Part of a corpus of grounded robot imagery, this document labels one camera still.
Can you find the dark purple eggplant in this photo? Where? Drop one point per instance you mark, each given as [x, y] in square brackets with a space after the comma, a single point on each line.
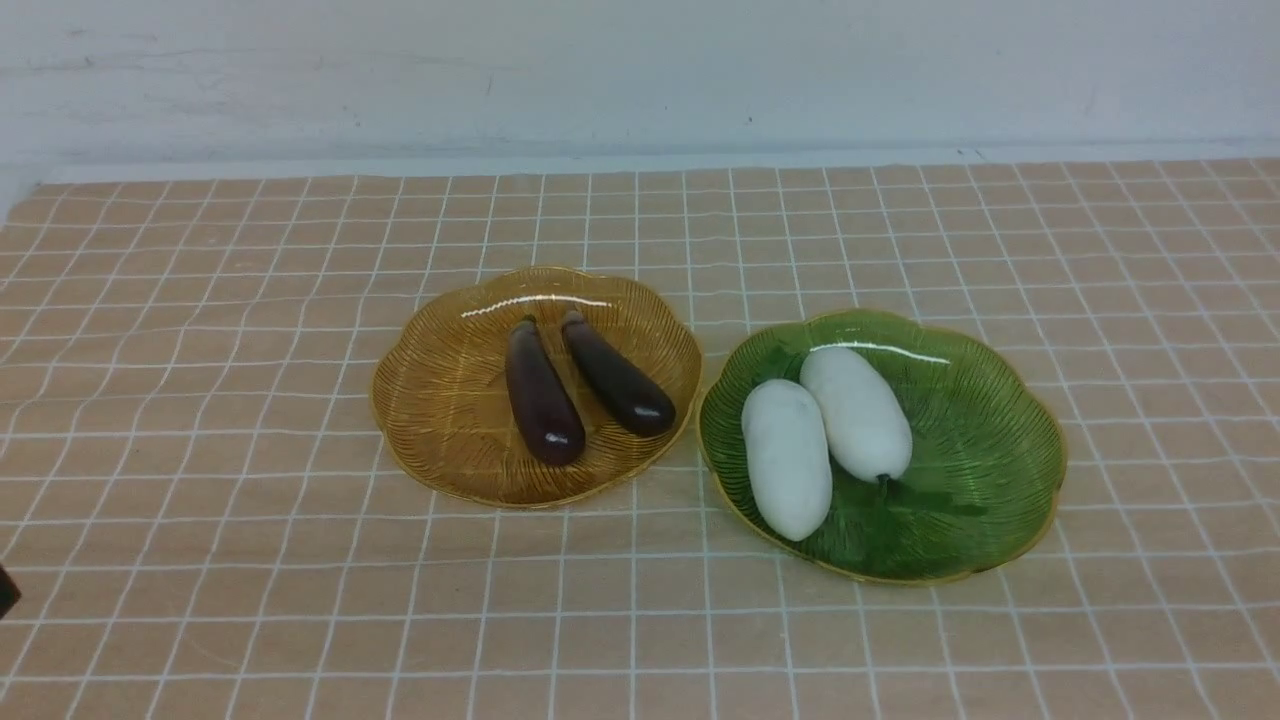
[545, 416]
[627, 393]

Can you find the white radish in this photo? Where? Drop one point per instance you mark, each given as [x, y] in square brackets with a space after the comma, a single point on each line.
[789, 471]
[867, 432]

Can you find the amber ribbed plastic plate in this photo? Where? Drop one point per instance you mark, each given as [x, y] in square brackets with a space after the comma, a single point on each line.
[439, 395]

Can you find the green ribbed plastic plate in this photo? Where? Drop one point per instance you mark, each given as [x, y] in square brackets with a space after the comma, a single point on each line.
[988, 462]

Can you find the beige grid tablecloth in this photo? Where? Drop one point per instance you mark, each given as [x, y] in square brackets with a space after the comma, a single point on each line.
[204, 525]

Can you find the dark object at edge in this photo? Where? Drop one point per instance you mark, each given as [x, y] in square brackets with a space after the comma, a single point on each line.
[10, 594]

